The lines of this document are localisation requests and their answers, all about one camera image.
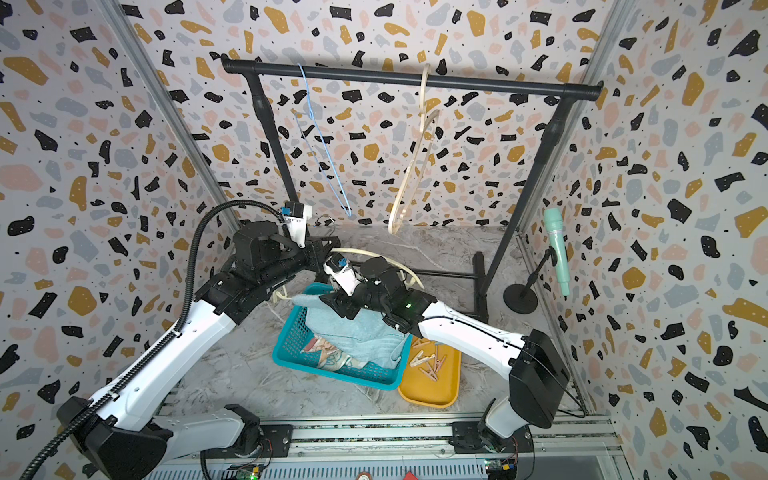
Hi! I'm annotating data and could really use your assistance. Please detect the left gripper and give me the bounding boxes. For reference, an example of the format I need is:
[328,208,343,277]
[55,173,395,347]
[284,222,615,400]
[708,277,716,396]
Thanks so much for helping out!
[264,234,342,293]

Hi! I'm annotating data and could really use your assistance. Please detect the light teal towel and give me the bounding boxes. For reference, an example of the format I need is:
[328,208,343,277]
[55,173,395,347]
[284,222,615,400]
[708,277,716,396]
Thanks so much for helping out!
[292,294,407,369]

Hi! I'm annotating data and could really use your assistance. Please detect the cream RABBIT lettered towel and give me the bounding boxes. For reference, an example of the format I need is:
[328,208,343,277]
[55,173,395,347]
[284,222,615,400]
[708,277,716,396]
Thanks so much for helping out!
[302,335,367,372]

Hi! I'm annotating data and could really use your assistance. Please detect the cream plastic hanger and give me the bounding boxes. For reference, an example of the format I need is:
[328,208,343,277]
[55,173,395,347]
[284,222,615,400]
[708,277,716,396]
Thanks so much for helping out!
[270,247,424,304]

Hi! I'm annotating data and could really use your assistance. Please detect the white clothespin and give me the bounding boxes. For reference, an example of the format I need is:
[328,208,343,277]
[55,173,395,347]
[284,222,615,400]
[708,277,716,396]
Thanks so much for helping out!
[409,351,437,372]

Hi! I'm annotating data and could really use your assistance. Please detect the beige pink clothespin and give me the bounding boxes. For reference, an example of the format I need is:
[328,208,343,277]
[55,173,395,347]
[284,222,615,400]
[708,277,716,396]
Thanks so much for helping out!
[419,363,439,382]

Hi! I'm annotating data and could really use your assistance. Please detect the blue wire hanger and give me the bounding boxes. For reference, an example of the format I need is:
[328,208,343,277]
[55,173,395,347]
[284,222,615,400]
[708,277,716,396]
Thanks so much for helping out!
[296,64,353,218]

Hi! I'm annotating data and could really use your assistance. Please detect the beige plastic hanger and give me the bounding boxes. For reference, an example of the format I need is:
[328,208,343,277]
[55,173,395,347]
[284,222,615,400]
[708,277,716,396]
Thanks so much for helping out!
[388,63,440,235]

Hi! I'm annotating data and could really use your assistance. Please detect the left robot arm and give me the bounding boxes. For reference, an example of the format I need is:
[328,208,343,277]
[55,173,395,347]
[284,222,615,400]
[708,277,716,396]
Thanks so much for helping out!
[21,199,340,479]

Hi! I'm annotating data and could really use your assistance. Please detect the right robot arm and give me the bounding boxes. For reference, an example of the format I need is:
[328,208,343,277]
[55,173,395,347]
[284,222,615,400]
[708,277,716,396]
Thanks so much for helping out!
[321,252,570,439]

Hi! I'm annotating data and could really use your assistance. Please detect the teal plastic basket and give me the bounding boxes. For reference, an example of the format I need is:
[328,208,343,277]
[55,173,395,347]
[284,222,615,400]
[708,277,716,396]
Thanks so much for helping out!
[272,283,412,391]

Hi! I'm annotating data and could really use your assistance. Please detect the yellow plastic tray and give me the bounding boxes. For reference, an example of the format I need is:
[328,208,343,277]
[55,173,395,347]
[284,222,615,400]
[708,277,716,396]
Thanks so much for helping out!
[397,337,462,409]

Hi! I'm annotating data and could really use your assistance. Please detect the black clothes rack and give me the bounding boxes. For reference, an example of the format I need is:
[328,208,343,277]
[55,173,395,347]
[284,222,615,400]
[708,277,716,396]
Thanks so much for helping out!
[221,56,602,322]

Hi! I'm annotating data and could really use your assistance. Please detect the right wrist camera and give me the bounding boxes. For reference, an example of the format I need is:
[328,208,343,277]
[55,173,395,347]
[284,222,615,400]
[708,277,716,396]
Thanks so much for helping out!
[323,252,360,296]

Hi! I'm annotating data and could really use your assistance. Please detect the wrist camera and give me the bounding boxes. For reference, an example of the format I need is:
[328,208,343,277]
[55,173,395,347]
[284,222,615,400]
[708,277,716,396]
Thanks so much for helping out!
[323,252,360,296]
[281,201,313,248]

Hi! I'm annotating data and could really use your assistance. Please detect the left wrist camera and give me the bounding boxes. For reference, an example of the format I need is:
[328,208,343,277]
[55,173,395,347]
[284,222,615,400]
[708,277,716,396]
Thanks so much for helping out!
[281,201,313,248]

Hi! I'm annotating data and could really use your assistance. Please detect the aluminium rail base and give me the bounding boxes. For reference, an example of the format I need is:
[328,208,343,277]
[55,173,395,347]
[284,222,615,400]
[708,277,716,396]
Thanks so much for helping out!
[150,413,633,479]

